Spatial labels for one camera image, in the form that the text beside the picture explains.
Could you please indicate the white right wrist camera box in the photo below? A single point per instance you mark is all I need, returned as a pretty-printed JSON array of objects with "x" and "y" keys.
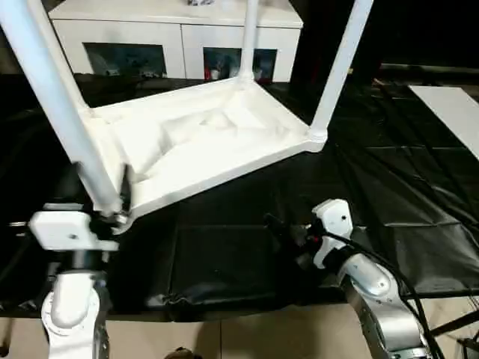
[{"x": 333, "y": 221}]

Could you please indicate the white plastic table leg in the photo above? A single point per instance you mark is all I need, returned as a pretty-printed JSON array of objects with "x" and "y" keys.
[
  {"x": 340, "y": 67},
  {"x": 52, "y": 82},
  {"x": 248, "y": 37},
  {"x": 84, "y": 101}
]

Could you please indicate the black metal table frame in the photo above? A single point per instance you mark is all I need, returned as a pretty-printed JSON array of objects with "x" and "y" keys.
[{"x": 456, "y": 325}]

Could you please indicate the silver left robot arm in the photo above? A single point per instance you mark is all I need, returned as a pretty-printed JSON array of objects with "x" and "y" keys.
[{"x": 71, "y": 307}]

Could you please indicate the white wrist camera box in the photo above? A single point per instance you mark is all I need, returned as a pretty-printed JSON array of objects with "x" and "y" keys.
[
  {"x": 333, "y": 221},
  {"x": 71, "y": 230}
]

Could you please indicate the black cabinet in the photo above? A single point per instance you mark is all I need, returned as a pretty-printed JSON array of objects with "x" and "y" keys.
[{"x": 419, "y": 34}]

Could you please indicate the white sideboard with glass doors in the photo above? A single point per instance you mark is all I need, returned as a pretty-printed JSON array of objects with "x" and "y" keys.
[{"x": 172, "y": 30}]

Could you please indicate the white plastic table top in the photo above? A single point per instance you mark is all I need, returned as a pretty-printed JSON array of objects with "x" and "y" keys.
[{"x": 209, "y": 142}]

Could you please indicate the black mat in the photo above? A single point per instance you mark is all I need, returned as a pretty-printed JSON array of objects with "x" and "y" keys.
[{"x": 239, "y": 247}]

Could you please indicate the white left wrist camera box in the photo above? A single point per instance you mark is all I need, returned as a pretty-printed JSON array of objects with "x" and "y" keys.
[{"x": 71, "y": 230}]

